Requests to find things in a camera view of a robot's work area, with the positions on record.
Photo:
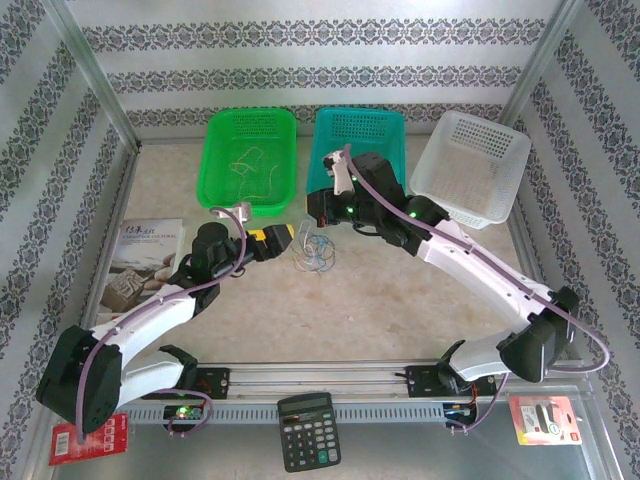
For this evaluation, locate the black calculator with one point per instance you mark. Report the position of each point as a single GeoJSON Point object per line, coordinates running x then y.
{"type": "Point", "coordinates": [307, 435]}

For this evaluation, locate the red white USB stick package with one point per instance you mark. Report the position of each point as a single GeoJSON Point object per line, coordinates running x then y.
{"type": "Point", "coordinates": [545, 420]}

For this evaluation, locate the teal plastic basket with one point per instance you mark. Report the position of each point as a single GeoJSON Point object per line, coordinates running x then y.
{"type": "Point", "coordinates": [360, 130]}

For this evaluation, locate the green plastic basket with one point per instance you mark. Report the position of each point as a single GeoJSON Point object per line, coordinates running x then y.
{"type": "Point", "coordinates": [250, 135]}

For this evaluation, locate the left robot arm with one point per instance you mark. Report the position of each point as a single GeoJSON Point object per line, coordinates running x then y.
{"type": "Point", "coordinates": [150, 320]}

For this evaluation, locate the small circuit board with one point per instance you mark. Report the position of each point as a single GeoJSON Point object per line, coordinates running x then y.
{"type": "Point", "coordinates": [182, 413]}
{"type": "Point", "coordinates": [460, 411]}

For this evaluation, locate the white plastic basket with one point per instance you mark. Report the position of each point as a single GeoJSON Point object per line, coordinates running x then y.
{"type": "Point", "coordinates": [470, 170]}

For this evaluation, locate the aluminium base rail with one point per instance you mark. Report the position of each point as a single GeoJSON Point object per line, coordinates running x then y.
{"type": "Point", "coordinates": [310, 375]}

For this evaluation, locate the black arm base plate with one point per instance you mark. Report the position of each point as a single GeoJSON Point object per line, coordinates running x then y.
{"type": "Point", "coordinates": [420, 382]}
{"type": "Point", "coordinates": [217, 382]}

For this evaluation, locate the grey book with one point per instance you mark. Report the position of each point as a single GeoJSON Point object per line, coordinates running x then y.
{"type": "Point", "coordinates": [145, 240]}

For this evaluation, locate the pile of rubber bands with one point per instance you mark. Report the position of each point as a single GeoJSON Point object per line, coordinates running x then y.
{"type": "Point", "coordinates": [273, 175]}
{"type": "Point", "coordinates": [325, 245]}

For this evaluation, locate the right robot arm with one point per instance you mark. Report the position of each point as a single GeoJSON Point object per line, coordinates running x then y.
{"type": "Point", "coordinates": [480, 270]}

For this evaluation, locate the red card package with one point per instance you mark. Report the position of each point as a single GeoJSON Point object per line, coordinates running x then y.
{"type": "Point", "coordinates": [60, 447]}

